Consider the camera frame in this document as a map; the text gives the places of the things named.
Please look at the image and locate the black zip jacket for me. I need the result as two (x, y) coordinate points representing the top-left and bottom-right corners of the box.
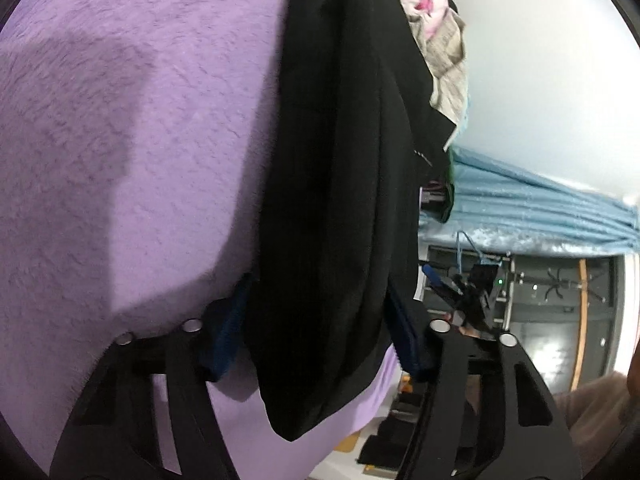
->
(248, 0), (453, 443)

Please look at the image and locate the metal window grille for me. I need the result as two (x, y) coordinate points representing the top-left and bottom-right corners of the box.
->
(420, 245), (628, 391)

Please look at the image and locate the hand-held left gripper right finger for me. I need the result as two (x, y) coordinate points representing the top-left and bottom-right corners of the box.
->
(386, 287), (585, 480)

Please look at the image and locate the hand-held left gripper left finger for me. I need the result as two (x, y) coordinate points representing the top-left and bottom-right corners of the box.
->
(49, 272), (253, 480)

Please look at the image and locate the wooden pole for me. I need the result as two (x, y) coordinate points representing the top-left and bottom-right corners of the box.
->
(570, 257), (590, 392)

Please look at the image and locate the purple bed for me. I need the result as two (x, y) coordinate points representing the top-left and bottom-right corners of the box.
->
(0, 0), (401, 480)

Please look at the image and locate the grey knit garment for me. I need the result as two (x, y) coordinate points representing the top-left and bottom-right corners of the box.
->
(406, 7), (471, 126)

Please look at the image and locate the green cloth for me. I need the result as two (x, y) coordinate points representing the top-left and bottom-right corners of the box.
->
(442, 146), (457, 223)

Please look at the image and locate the person's right hand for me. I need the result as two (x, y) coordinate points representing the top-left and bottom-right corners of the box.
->
(442, 311), (497, 341)

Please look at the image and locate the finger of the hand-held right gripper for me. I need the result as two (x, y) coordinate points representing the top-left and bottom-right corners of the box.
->
(421, 263), (465, 308)

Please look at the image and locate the blue curtain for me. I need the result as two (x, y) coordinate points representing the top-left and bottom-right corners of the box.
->
(417, 110), (640, 261)

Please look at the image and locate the person's leg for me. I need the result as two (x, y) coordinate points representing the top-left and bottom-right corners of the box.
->
(552, 355), (638, 461)

